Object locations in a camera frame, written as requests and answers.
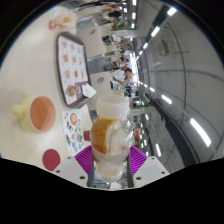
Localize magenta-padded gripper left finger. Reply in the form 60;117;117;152
53;144;98;189

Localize pale yellow mug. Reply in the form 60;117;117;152
12;95;57;134

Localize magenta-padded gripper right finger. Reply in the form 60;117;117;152
126;145;170;188

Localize white paper napkin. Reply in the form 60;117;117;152
81;83;98;99

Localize clear plastic drink bottle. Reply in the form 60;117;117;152
89;94;134;183

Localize beige plastic chair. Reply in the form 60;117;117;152
76;25;104;58
89;71;114;113

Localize person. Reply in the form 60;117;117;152
112;68;134;86

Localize flat round red coaster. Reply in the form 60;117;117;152
42;148;62;172

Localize ceiling strip lights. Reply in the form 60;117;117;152
121;0;213;158

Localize ceiling air conditioner unit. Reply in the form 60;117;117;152
156;39;170;56

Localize colourful printed leaflet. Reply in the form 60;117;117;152
61;110;86;157

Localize clear plastic food bag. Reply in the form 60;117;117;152
49;11;78;30

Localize dark food tray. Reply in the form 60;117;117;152
55;31;94;109

